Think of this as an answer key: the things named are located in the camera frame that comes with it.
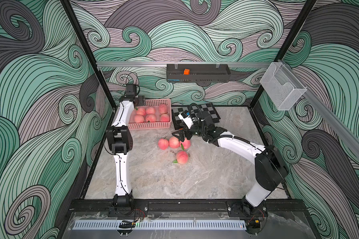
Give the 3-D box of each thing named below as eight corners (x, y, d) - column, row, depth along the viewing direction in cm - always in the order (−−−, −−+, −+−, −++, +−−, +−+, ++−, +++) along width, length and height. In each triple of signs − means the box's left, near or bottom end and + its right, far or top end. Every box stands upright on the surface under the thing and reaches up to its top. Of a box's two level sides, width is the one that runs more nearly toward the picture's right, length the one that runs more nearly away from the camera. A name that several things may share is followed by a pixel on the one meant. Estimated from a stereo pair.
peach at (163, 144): (157, 147, 99) (156, 142, 94) (163, 142, 101) (162, 136, 96) (164, 153, 96) (163, 147, 91) (170, 147, 99) (169, 142, 93)
